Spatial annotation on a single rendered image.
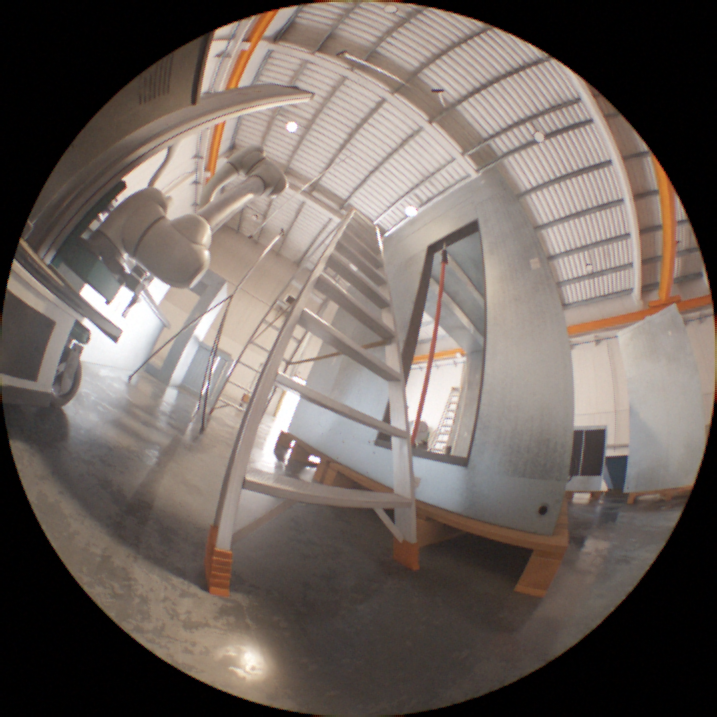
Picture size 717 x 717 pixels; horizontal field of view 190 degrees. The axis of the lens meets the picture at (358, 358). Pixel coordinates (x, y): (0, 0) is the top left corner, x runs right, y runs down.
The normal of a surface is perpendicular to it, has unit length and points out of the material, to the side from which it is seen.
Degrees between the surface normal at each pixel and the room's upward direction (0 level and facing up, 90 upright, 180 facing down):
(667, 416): 90
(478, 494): 90
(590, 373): 90
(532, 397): 90
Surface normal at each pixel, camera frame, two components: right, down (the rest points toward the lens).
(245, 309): 0.56, -0.13
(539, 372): -0.77, -0.46
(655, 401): -0.91, -0.39
